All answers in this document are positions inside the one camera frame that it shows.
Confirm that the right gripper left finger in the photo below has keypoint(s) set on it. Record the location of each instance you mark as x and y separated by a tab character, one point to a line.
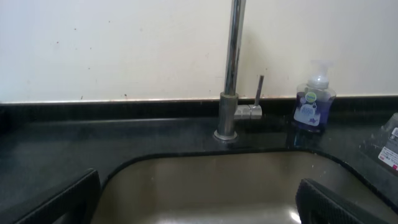
68	202

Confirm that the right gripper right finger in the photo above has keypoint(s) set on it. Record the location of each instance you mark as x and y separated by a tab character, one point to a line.
323	208

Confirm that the clear labelled plastic pack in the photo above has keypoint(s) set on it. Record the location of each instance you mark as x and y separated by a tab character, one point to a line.
388	146

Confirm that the blue soap bottle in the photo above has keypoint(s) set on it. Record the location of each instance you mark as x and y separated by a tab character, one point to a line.
312	113

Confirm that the steel sink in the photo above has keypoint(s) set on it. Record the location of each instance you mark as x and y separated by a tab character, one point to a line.
217	186

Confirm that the steel tap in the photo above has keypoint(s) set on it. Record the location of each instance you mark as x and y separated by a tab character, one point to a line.
228	115

